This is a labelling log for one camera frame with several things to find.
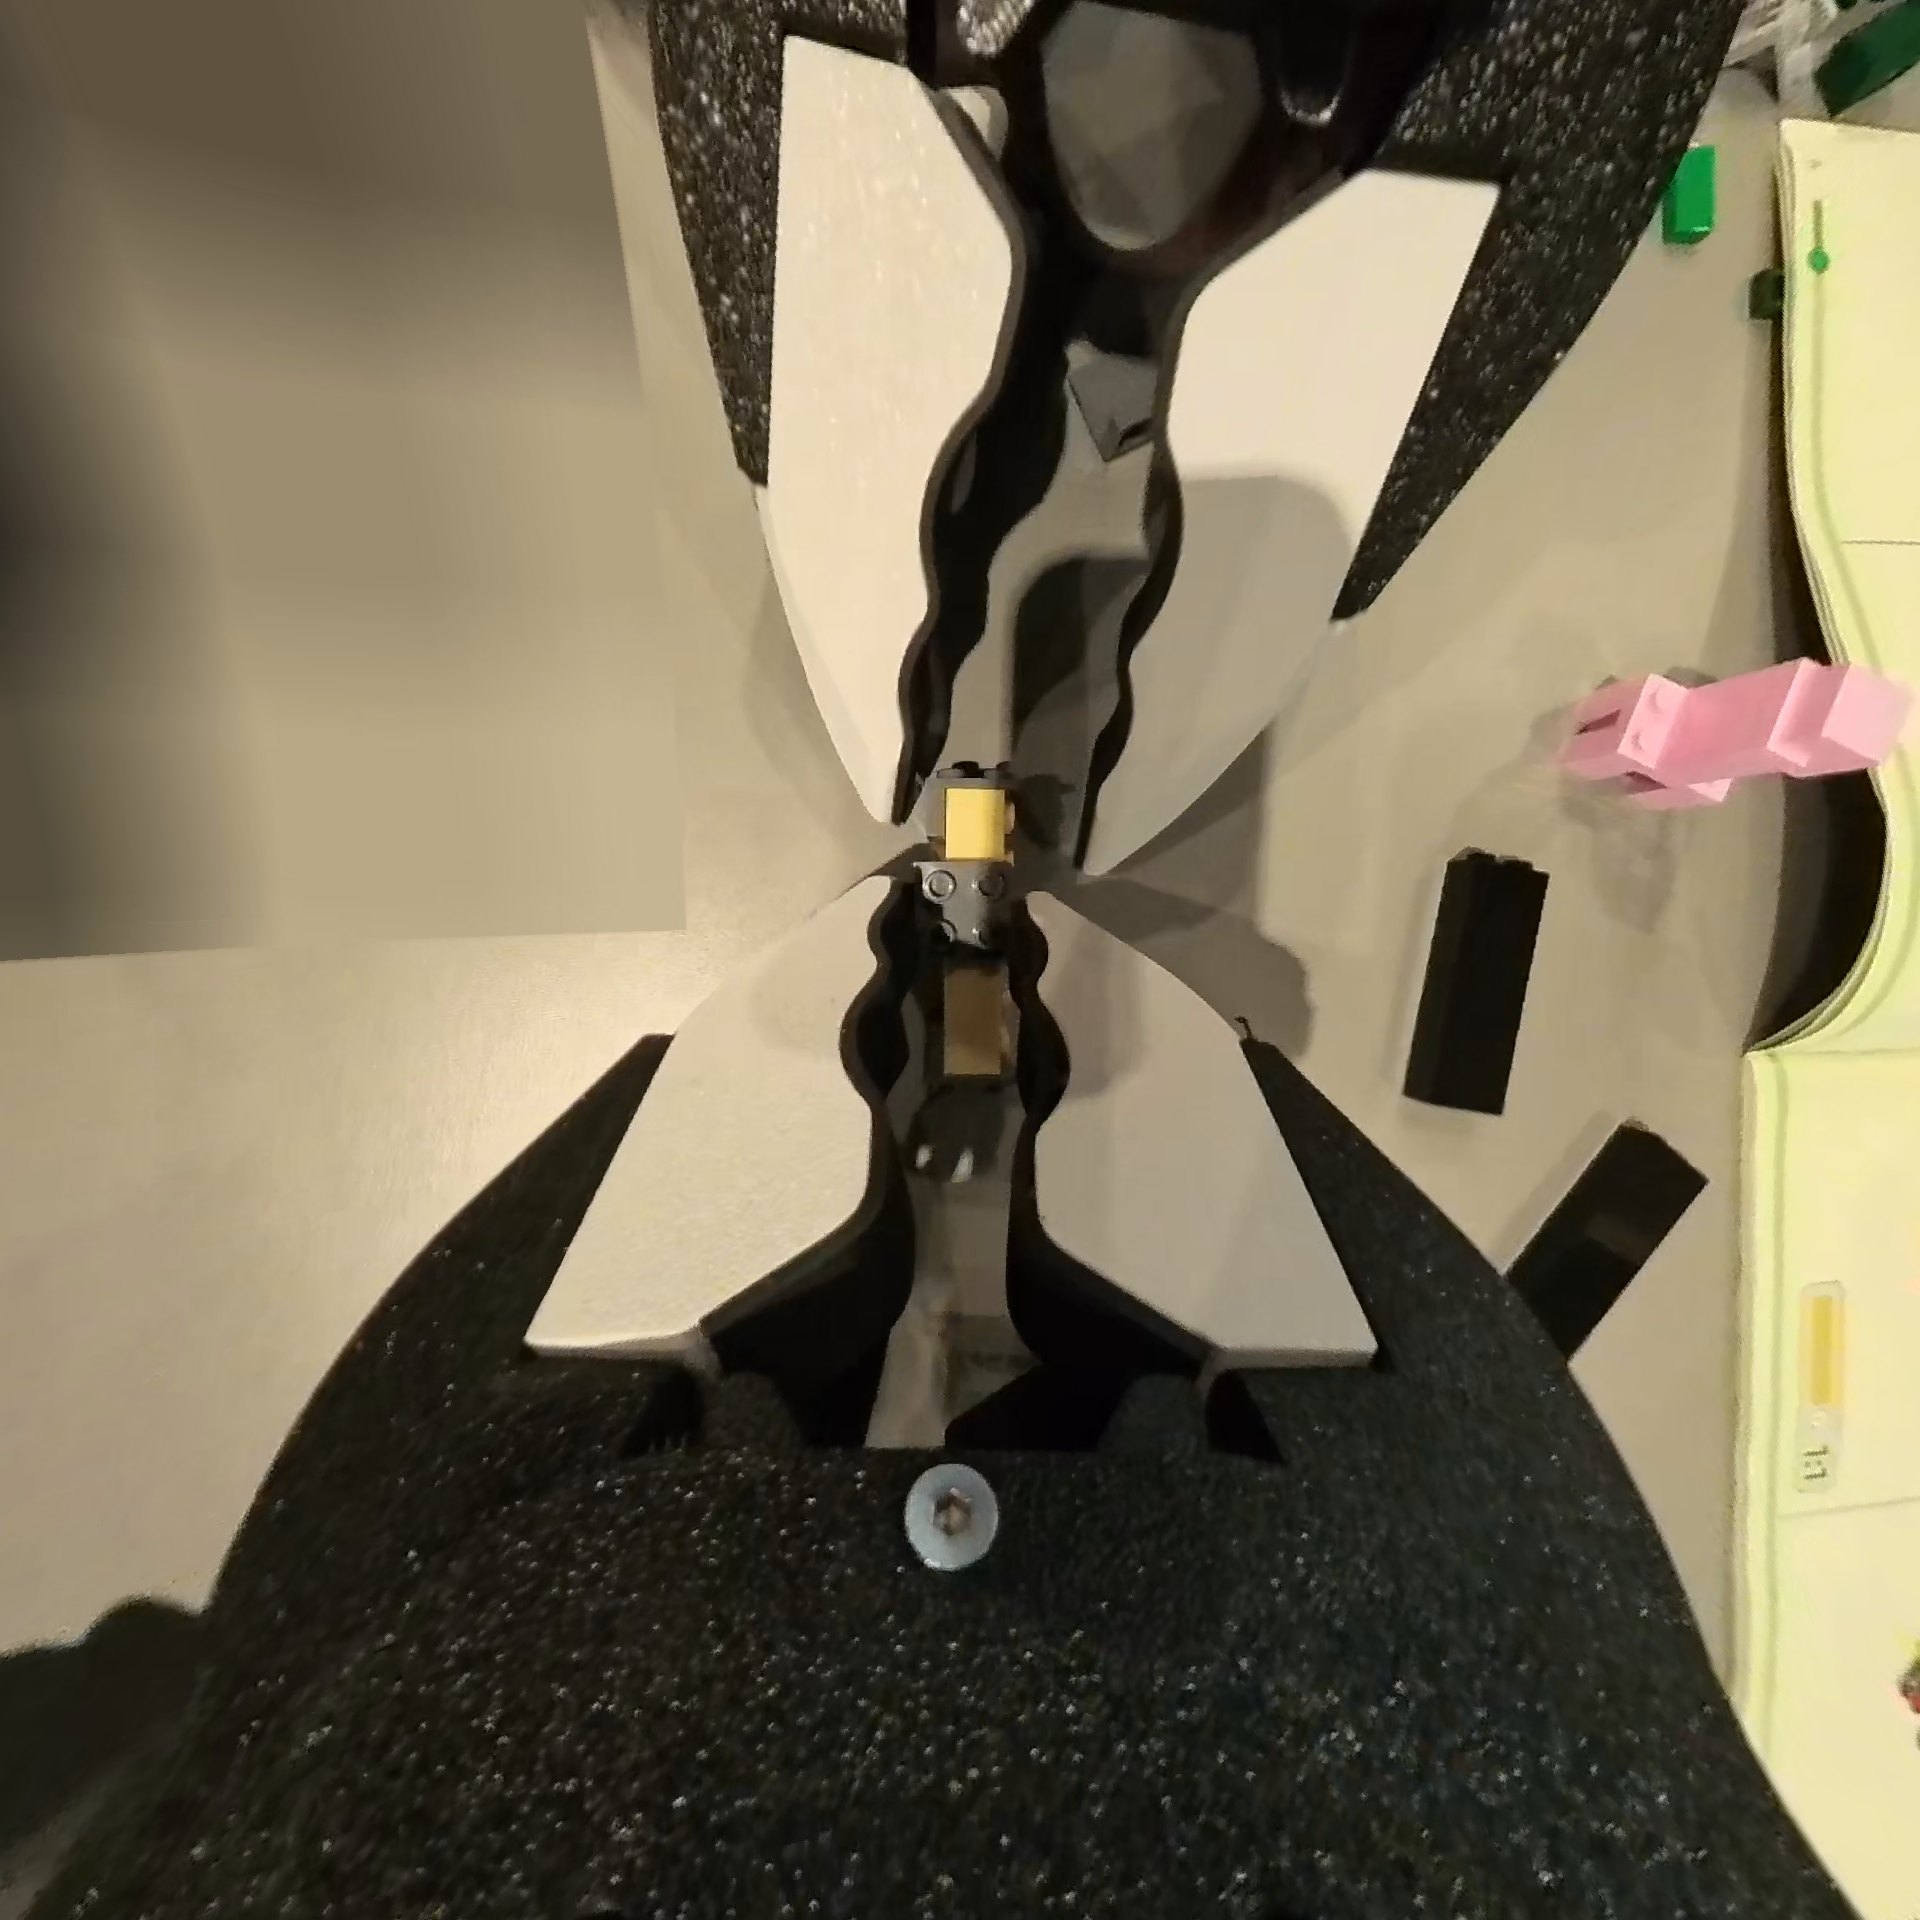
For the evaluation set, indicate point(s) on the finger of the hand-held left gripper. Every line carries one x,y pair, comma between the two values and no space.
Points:
886,376
1319,389

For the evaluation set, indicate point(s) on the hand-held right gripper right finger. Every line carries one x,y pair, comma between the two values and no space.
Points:
1200,1201

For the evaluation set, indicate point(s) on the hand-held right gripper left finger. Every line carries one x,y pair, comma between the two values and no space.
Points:
720,1185

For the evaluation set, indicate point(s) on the dark grey square brick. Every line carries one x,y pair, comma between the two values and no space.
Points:
968,886

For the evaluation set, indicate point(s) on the yellow and black brick assembly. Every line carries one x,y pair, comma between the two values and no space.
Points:
975,820

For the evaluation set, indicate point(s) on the grey desk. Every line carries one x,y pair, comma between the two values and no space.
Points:
300,1201

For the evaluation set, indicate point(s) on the bright green brick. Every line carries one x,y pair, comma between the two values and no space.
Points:
1693,196

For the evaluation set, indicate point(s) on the small dark green brick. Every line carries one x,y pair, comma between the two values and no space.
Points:
1766,294

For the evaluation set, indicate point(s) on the pale plastic pieces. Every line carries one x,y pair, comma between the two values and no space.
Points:
1785,31

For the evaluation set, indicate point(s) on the dark green plate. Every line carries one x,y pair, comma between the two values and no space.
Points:
1875,54

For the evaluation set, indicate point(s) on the black curved brick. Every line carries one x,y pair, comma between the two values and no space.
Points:
1478,984

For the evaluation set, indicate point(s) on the long black slope brick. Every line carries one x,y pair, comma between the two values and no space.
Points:
1613,1223

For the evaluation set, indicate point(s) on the pink brick assembly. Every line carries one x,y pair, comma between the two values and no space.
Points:
1724,734

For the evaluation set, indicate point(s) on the pale green instruction booklet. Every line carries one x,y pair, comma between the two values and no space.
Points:
1846,1201

